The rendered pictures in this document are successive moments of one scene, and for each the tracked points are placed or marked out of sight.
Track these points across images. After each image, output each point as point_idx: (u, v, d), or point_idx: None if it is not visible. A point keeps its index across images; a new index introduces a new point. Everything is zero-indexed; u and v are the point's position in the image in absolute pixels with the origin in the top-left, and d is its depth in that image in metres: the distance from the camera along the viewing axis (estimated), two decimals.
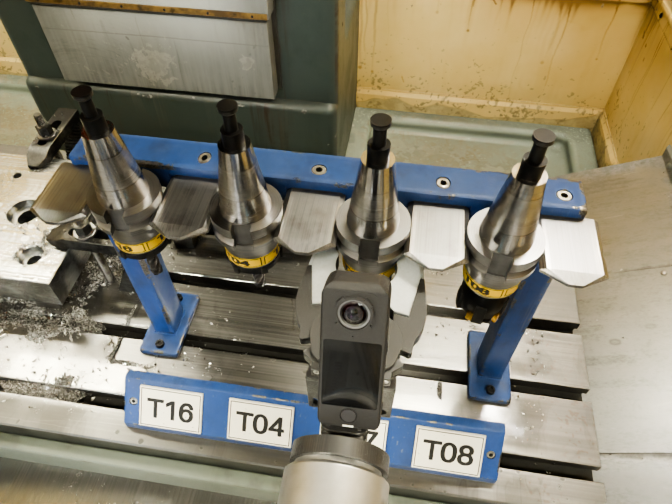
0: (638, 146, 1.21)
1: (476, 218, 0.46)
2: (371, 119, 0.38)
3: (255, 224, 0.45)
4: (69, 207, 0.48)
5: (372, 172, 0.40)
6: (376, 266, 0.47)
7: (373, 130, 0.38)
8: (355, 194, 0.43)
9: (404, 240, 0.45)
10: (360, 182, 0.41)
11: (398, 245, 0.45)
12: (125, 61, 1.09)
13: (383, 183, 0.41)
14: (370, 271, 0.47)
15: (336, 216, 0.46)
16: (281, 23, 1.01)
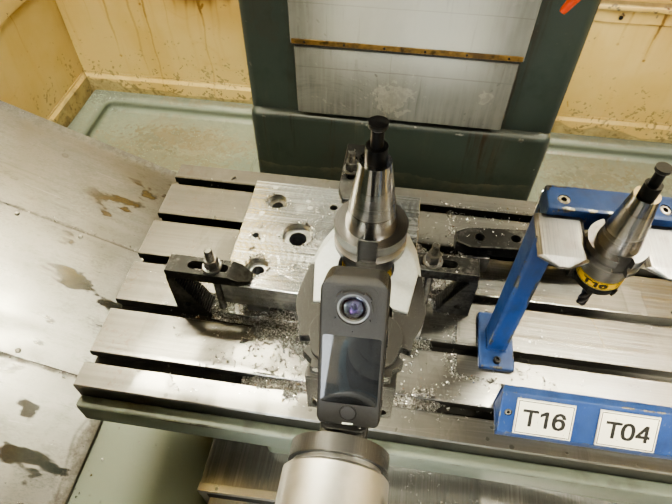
0: None
1: None
2: (369, 121, 0.38)
3: None
4: (573, 253, 0.57)
5: (370, 174, 0.40)
6: (374, 268, 0.47)
7: (371, 132, 0.39)
8: (353, 196, 0.43)
9: (402, 242, 0.45)
10: (358, 184, 0.42)
11: (396, 247, 0.45)
12: (365, 95, 1.18)
13: (381, 185, 0.41)
14: None
15: (335, 218, 0.46)
16: (524, 63, 1.10)
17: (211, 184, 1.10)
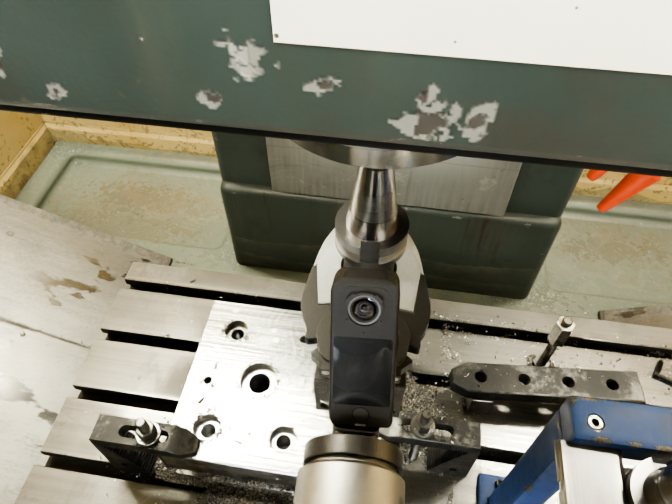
0: None
1: None
2: None
3: None
4: None
5: (372, 174, 0.40)
6: (376, 268, 0.47)
7: None
8: (354, 197, 0.43)
9: (404, 241, 0.46)
10: (360, 185, 0.42)
11: (398, 246, 0.45)
12: (348, 177, 1.02)
13: (383, 185, 0.41)
14: None
15: (336, 219, 0.46)
16: None
17: (166, 288, 0.94)
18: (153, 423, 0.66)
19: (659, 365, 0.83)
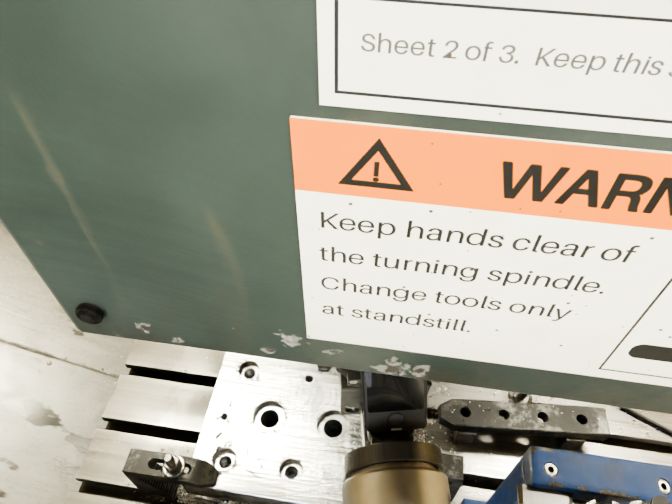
0: None
1: None
2: None
3: None
4: None
5: None
6: None
7: None
8: None
9: None
10: None
11: None
12: None
13: None
14: None
15: None
16: None
17: None
18: (178, 457, 0.76)
19: None
